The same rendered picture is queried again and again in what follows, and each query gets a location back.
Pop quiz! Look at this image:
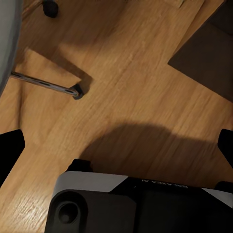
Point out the swivel chair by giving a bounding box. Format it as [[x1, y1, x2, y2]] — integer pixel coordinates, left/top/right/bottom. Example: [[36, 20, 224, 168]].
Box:
[[0, 0, 84, 100]]

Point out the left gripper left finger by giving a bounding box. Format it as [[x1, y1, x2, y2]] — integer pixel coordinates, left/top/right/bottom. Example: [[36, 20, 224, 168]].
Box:
[[0, 129, 25, 187]]

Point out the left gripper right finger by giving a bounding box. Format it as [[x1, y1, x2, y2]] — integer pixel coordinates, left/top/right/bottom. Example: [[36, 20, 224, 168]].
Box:
[[217, 129, 233, 168]]

